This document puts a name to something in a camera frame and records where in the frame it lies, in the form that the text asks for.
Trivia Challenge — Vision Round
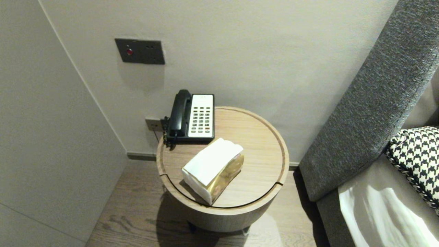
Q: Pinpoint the white black telephone base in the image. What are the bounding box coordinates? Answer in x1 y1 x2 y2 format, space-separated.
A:
167 94 215 144

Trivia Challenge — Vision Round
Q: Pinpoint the round wooden nightstand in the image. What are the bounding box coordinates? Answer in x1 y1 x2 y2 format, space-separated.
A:
156 106 289 234

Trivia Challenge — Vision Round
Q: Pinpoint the black white houndstooth pillow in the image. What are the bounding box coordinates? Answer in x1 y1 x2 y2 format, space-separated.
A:
384 126 439 210

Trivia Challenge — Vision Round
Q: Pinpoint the white gold tissue pack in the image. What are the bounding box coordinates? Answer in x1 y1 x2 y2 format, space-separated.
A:
181 138 245 206

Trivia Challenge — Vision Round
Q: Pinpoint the grey wall socket plate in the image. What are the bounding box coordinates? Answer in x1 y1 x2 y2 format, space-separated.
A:
145 118 163 132

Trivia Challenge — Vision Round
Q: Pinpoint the white bed sheet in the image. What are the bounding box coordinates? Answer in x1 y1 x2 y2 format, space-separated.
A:
338 154 439 247

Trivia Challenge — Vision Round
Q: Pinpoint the dark wall switch panel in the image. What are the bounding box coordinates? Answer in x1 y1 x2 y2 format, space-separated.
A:
115 38 165 65

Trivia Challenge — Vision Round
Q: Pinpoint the black coiled phone cord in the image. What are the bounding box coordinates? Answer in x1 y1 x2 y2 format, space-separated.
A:
161 117 177 151

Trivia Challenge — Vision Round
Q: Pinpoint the black telephone handset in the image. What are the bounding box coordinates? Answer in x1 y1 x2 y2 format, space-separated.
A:
168 90 192 138

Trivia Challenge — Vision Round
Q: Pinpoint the grey fabric bed base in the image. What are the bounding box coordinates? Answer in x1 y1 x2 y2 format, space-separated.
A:
316 190 354 247

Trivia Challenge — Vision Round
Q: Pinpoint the grey fabric headboard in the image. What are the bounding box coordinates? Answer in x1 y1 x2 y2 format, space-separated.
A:
299 0 439 202

